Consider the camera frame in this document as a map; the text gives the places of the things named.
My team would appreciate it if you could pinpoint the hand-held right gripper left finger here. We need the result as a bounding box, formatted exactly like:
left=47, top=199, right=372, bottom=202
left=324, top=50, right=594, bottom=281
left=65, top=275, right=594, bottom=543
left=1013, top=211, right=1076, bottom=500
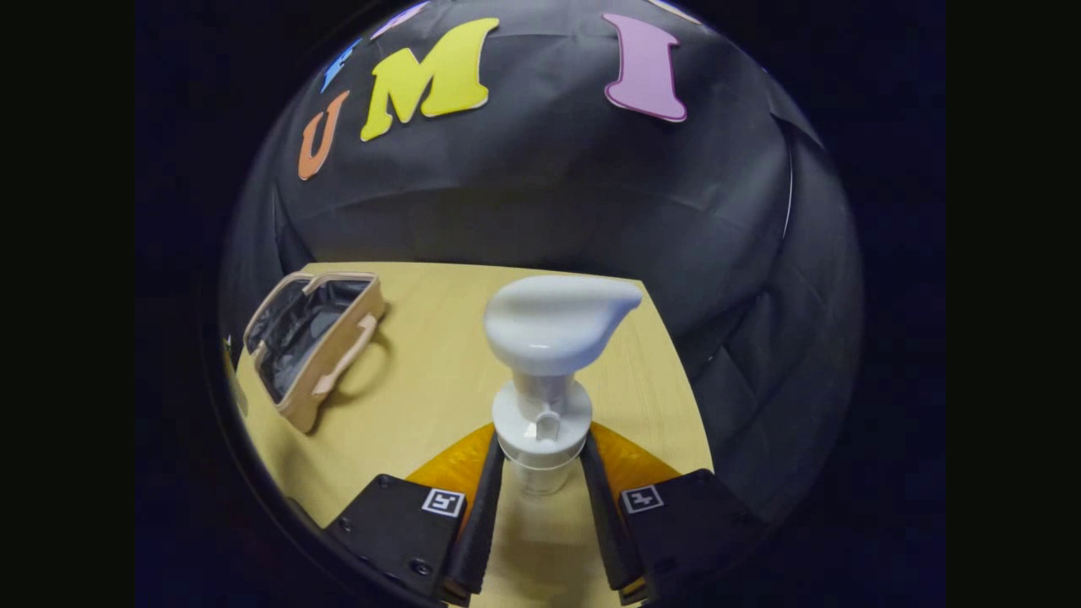
left=325, top=422, right=508, bottom=607

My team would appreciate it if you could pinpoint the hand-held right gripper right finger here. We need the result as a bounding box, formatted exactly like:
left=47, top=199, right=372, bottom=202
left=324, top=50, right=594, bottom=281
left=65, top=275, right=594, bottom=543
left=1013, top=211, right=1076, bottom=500
left=579, top=422, right=765, bottom=605

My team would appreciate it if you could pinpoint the white pump bottle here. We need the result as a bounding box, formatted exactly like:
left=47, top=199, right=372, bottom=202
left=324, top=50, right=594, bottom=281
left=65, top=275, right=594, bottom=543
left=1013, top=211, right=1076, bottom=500
left=483, top=275, right=644, bottom=497

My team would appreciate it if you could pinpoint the pink suitcase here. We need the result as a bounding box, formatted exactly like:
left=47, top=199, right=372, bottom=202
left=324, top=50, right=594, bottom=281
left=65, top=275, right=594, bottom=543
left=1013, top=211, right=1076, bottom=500
left=243, top=271, right=388, bottom=434

